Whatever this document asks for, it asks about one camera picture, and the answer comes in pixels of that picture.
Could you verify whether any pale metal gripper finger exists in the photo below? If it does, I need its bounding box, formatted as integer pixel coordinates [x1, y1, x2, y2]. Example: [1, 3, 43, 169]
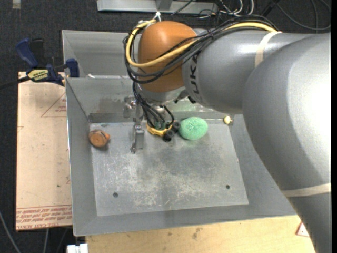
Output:
[123, 95, 136, 119]
[130, 124, 145, 154]

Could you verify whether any yellow toy with black wheels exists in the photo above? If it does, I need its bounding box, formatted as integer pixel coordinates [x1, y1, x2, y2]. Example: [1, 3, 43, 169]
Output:
[146, 120, 182, 143]

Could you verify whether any orange-brown round wooden piece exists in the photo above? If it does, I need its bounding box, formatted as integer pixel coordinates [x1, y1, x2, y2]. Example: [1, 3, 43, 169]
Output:
[88, 129, 111, 149]

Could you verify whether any grey metal bin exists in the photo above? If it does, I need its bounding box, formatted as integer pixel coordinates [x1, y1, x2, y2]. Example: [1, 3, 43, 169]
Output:
[62, 30, 299, 237]

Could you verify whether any green round sponge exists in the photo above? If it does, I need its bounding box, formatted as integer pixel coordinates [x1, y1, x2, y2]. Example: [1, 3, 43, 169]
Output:
[178, 116, 209, 141]

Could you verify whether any brown cardboard board, red print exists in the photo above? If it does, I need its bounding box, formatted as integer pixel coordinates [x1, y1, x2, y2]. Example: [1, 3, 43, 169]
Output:
[15, 71, 73, 231]

